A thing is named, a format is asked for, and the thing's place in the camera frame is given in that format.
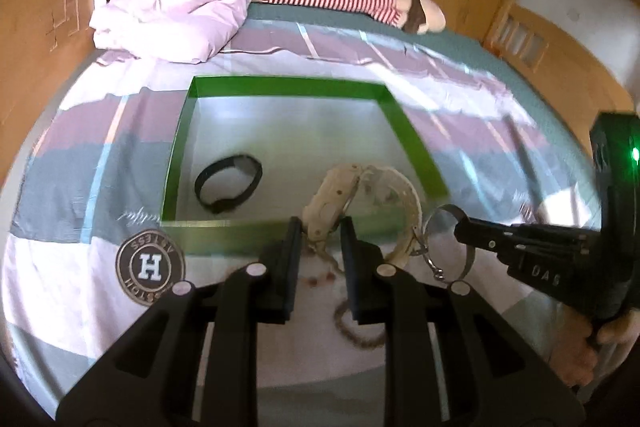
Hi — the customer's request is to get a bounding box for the person's right hand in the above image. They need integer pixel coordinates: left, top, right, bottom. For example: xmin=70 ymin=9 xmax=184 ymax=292
xmin=549 ymin=307 xmax=640 ymax=389

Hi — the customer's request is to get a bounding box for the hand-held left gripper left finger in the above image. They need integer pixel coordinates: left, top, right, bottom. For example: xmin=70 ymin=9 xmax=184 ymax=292
xmin=55 ymin=216 xmax=303 ymax=427

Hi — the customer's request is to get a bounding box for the cream wrist watch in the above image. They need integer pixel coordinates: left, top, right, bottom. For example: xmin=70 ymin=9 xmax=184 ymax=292
xmin=301 ymin=163 xmax=425 ymax=269

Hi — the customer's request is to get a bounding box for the striped printed bedsheet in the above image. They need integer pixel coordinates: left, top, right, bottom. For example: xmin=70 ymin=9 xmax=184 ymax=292
xmin=0 ymin=2 xmax=607 ymax=410

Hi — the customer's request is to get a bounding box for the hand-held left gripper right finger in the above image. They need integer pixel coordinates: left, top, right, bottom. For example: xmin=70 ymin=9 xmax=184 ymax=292
xmin=341 ymin=216 xmax=587 ymax=427

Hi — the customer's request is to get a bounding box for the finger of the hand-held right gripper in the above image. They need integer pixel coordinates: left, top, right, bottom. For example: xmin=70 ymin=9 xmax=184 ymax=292
xmin=453 ymin=216 xmax=595 ymax=260

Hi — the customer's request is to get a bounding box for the silver bangle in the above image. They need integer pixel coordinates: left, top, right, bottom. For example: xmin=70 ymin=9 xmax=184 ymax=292
xmin=422 ymin=204 xmax=477 ymax=283

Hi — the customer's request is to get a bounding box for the green rectangular tray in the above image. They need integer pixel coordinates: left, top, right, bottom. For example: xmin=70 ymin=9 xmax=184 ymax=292
xmin=160 ymin=75 xmax=451 ymax=260

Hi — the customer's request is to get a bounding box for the black wristband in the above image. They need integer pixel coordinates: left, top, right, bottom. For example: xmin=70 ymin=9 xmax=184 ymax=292
xmin=193 ymin=153 xmax=264 ymax=214

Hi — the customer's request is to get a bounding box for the beaded bracelet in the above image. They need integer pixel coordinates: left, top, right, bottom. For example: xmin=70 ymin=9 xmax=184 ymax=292
xmin=333 ymin=298 xmax=389 ymax=351

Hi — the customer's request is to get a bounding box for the wooden headboard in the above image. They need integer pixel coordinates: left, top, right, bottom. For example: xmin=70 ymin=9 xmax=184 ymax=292
xmin=0 ymin=0 xmax=128 ymax=158

